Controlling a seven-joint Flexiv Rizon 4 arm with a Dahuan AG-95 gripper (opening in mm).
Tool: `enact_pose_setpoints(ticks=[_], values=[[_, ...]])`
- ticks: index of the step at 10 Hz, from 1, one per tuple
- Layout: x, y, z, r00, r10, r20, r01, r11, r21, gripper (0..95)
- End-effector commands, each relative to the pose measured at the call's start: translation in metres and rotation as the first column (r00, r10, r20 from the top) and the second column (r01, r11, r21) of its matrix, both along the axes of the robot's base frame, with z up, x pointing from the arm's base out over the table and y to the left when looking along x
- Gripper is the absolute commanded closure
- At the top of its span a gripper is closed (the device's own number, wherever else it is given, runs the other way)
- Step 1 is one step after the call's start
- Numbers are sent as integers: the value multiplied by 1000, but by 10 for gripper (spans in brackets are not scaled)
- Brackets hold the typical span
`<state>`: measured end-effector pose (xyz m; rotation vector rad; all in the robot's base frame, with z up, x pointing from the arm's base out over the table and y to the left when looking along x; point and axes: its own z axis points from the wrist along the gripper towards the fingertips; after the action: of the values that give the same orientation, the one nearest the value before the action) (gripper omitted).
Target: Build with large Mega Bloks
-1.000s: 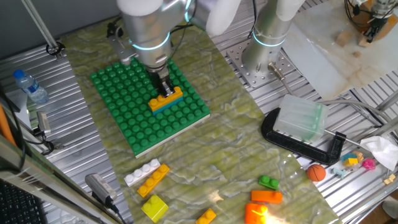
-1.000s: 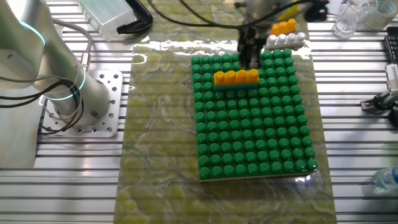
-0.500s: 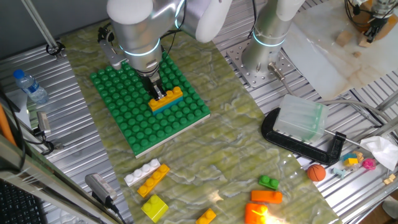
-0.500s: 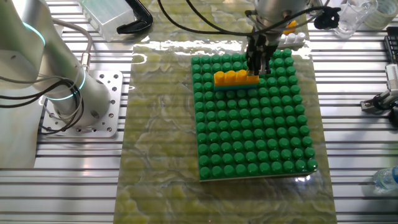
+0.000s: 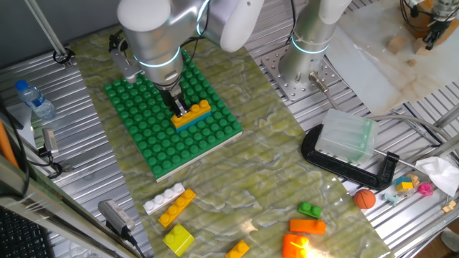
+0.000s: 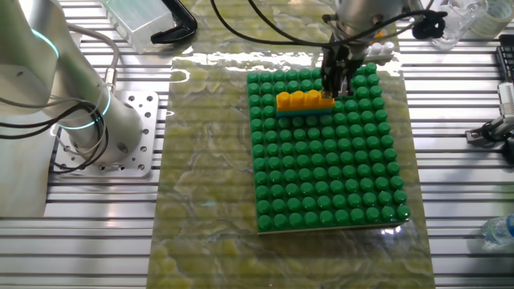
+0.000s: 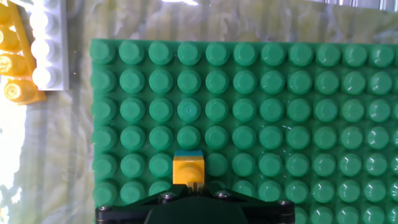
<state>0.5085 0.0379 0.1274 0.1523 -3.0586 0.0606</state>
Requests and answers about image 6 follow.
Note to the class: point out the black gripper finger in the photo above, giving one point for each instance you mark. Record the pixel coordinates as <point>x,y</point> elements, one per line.
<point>342,85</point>
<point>329,85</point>

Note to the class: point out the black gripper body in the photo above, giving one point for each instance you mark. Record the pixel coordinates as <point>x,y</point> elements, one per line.
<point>343,58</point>

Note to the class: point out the white four-stud block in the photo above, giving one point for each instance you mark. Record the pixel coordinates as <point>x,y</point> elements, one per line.
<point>381,50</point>

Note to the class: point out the teal four-stud block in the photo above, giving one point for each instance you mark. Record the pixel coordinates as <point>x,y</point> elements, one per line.
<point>297,113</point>

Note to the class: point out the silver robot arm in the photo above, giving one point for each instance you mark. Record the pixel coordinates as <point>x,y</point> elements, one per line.
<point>80,100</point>

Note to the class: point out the green studded baseplate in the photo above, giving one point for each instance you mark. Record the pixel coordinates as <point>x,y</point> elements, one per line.
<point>321,172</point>

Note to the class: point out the clear glass cup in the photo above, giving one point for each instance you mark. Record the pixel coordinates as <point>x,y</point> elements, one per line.
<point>462,24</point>

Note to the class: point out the green marble pattern mat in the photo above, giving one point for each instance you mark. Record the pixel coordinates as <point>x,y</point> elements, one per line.
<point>209,180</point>

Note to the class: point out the clear tape roll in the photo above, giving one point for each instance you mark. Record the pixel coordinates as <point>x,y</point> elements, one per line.
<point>498,20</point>

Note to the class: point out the black keyboard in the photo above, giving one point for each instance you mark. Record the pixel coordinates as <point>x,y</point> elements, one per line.
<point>507,56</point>

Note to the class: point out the translucent plastic box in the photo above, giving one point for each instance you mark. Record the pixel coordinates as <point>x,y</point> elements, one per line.
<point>140,24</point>

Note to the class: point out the clear water bottle blue cap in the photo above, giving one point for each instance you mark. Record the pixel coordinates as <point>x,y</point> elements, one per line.
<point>500,232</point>

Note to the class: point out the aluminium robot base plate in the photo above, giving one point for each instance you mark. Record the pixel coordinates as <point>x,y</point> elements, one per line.
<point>140,160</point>

